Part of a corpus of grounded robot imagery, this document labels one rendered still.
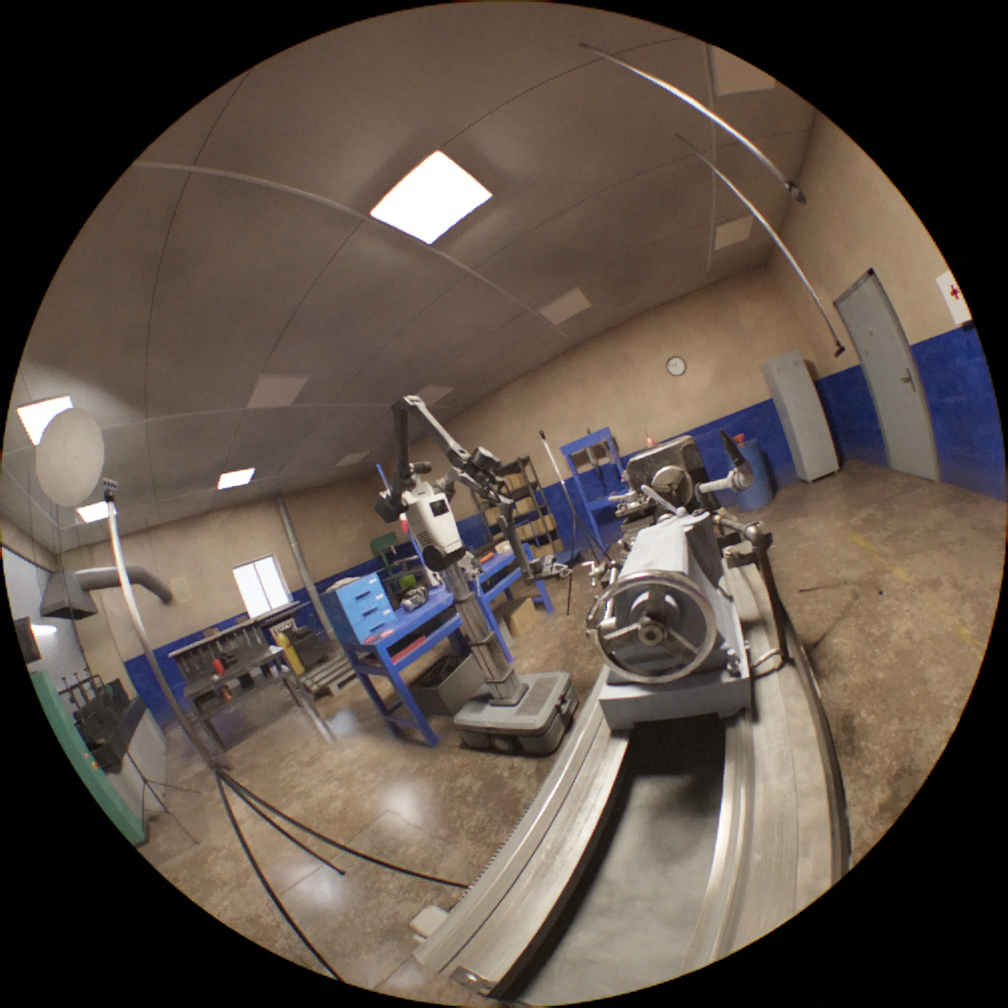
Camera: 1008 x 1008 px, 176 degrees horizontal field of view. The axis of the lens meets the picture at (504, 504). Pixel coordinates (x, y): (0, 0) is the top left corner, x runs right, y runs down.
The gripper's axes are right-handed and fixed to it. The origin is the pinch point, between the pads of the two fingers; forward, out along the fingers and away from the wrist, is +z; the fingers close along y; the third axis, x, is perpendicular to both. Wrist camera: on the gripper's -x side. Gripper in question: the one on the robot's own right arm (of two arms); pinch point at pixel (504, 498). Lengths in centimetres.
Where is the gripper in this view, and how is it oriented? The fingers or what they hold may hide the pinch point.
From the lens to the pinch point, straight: 128.3
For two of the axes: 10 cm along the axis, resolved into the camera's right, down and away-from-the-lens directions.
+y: 4.5, -1.9, 8.7
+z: 7.3, 6.4, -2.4
